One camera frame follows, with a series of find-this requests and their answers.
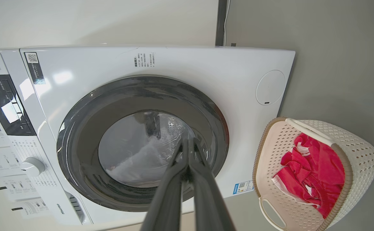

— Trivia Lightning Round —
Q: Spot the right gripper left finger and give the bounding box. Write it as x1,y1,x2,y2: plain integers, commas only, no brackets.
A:
141,137,189,231

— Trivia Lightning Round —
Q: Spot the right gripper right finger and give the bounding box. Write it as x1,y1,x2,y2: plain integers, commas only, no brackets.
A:
189,137,236,231

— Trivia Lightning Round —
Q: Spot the beige perforated laundry basket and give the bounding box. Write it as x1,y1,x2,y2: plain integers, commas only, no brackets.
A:
253,117,374,231

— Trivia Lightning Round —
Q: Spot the blue energy label sticker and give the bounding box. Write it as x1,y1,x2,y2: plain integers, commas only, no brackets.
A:
233,180,254,195

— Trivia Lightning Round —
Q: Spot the dark round washer door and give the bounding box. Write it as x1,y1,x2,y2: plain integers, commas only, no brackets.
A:
56,75,229,212

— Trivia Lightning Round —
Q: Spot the red and white garment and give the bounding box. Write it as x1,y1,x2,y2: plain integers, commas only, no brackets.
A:
272,133,345,219

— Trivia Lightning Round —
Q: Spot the round white filter cover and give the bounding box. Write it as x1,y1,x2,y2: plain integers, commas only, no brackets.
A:
256,70,286,106

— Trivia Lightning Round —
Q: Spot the white front-load washing machine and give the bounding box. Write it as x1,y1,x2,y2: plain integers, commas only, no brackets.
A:
0,45,296,231

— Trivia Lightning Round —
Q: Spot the white washer control knob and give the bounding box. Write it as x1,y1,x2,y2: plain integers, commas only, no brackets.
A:
20,157,46,177

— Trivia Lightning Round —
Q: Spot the black QR code sticker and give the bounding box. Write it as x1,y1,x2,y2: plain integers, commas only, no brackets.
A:
24,52,46,85

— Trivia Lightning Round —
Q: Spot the black washer display panel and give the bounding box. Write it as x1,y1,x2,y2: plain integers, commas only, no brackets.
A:
0,75,36,136

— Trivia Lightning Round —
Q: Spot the white wall cable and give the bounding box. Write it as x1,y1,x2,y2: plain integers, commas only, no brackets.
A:
223,0,231,46

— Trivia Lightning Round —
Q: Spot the dark vertical wall strip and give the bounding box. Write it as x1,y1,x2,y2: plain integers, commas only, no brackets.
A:
215,0,228,46

